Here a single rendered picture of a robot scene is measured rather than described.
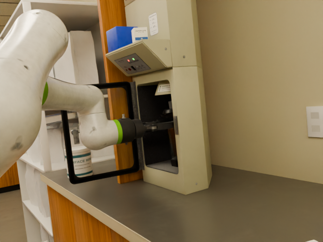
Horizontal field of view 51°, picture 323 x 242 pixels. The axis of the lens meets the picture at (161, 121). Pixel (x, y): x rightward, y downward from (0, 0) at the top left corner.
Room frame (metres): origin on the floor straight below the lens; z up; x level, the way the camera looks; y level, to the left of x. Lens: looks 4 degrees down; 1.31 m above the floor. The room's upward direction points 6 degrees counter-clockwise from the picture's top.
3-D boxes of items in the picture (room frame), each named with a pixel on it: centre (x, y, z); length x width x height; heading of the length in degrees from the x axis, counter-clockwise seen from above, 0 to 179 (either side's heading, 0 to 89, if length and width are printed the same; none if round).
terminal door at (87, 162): (1.42, 0.26, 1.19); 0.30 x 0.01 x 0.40; 114
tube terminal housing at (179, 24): (1.42, -0.08, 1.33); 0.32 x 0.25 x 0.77; 32
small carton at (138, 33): (1.29, 0.05, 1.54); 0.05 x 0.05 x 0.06; 15
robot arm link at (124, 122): (1.28, 0.14, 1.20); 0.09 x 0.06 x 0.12; 32
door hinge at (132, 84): (1.48, 0.11, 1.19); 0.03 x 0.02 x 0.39; 32
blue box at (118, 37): (1.41, 0.12, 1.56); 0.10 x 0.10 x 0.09; 32
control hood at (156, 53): (1.33, 0.07, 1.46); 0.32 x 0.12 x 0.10; 32
